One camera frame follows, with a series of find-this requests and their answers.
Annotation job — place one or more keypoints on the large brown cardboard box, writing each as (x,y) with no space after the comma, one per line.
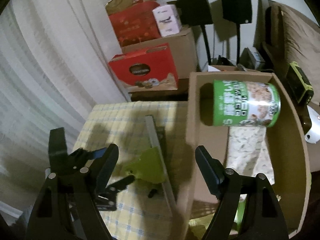
(183,50)

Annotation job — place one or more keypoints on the left black speaker on stand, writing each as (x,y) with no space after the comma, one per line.
(197,13)

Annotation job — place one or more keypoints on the red paper gift bag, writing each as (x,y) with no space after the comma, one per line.
(135,24)

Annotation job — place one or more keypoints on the white curtain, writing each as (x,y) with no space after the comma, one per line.
(54,56)

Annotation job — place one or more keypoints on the green snack can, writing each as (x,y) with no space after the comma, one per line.
(244,103)

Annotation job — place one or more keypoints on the large tan sofa cushion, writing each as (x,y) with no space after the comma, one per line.
(301,44)

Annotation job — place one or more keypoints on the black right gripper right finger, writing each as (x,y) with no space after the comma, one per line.
(212,171)

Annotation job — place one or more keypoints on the green window squeegee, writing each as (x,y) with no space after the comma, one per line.
(150,166)

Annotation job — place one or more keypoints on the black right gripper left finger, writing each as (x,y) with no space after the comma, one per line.
(103,162)

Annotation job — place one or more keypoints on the white rounded appliance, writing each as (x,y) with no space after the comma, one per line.
(313,134)

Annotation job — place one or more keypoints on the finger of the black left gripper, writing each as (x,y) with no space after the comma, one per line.
(121,184)
(57,144)

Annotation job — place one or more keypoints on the pink white small box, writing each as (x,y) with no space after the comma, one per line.
(167,19)

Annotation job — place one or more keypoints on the floral white cloth bag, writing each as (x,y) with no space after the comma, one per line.
(247,152)

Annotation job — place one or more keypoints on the brown sofa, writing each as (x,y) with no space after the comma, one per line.
(283,35)

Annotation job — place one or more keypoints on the yellow plaid tablecloth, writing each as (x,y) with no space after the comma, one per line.
(141,209)

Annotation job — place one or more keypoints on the right black speaker on stand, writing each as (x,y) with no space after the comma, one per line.
(238,12)

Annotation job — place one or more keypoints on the black speaker on stand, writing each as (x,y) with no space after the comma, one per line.
(238,12)
(197,13)

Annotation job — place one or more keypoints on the green black portable device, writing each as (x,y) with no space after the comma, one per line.
(299,83)

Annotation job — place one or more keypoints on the red gift box with handle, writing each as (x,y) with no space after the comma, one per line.
(148,69)

